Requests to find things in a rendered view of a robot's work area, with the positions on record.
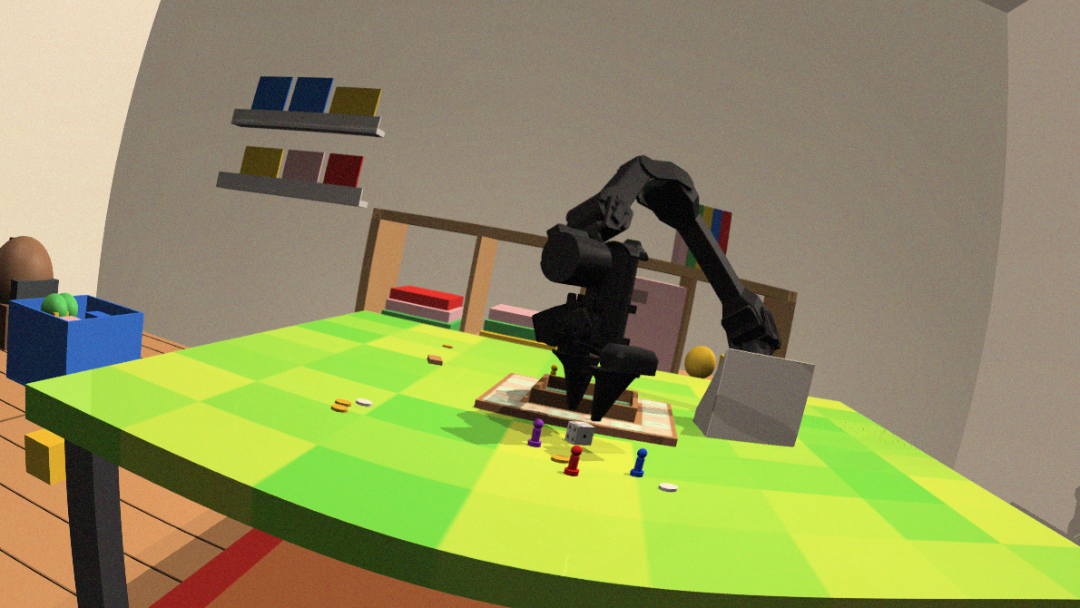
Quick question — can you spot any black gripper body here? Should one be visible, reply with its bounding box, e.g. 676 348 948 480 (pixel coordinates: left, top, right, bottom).
557 288 658 377

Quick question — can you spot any red game pawn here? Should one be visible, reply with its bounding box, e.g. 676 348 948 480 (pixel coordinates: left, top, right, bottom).
564 446 583 476

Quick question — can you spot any blue pawn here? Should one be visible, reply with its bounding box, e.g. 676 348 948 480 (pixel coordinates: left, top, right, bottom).
629 448 648 477

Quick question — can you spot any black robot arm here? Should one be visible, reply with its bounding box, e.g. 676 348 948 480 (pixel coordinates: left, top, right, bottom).
532 156 781 357

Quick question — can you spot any purple game pawn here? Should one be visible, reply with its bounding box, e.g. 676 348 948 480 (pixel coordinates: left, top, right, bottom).
528 419 544 447

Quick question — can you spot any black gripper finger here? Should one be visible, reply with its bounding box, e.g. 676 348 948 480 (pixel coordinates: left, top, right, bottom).
552 349 599 410
588 366 640 422

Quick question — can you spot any white die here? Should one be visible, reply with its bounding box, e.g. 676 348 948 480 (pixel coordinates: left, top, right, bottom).
565 421 595 446

